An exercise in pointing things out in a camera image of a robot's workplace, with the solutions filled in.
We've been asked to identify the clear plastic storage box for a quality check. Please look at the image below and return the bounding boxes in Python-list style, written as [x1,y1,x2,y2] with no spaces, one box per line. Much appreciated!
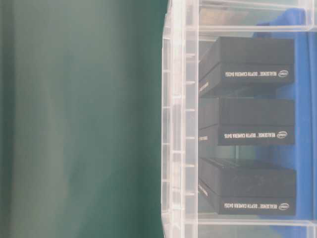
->
[197,0,317,238]

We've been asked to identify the black RealSense box middle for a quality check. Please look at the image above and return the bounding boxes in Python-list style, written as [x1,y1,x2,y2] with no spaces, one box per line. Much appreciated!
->
[198,97,295,146]

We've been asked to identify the clear plastic box lid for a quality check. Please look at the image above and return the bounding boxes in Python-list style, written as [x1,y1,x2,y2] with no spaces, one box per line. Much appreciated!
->
[161,0,199,238]

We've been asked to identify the black realsense box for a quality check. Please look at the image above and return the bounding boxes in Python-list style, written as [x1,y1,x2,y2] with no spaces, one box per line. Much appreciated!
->
[198,158,297,216]
[198,97,295,146]
[199,37,295,97]

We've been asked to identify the black RealSense box top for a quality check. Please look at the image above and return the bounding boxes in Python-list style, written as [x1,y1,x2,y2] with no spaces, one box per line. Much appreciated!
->
[199,37,295,97]

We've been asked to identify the black RealSense box bottom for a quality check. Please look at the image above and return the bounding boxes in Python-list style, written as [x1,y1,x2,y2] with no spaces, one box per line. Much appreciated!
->
[198,158,297,216]

